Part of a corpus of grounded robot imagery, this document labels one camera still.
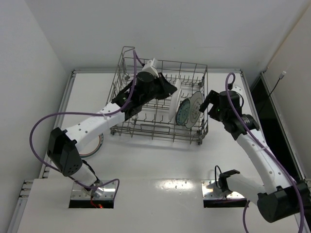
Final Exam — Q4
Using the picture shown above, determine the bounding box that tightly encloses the white plate teal rim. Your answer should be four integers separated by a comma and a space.
185, 91, 203, 129
79, 134, 104, 159

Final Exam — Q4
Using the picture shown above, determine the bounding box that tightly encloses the white plate green red rim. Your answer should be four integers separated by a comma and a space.
168, 79, 181, 121

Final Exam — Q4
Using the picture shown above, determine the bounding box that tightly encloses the blue floral green plate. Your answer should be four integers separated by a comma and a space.
175, 99, 190, 126

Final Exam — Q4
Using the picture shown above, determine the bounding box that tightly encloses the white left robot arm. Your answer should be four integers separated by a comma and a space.
47, 71, 177, 190

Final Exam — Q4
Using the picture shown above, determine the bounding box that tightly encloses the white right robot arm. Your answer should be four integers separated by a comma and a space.
200, 90, 310, 223

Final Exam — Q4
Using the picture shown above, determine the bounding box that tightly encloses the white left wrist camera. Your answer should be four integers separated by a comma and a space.
142, 58, 159, 78

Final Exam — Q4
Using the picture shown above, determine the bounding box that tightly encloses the grey wire dish rack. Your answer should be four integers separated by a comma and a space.
110, 60, 208, 145

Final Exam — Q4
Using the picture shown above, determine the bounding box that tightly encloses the black cable at right base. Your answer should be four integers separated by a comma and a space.
214, 166, 240, 192

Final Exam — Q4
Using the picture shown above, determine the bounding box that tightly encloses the black usb cable on wall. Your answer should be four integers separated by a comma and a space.
259, 70, 287, 115

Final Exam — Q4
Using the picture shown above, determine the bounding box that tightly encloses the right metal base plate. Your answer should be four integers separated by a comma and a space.
201, 180, 245, 200

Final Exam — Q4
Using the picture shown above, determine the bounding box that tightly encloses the metal base plate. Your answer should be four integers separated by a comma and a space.
70, 181, 117, 200
201, 180, 245, 200

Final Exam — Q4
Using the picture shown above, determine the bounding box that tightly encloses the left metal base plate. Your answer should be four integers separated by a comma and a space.
70, 181, 117, 200

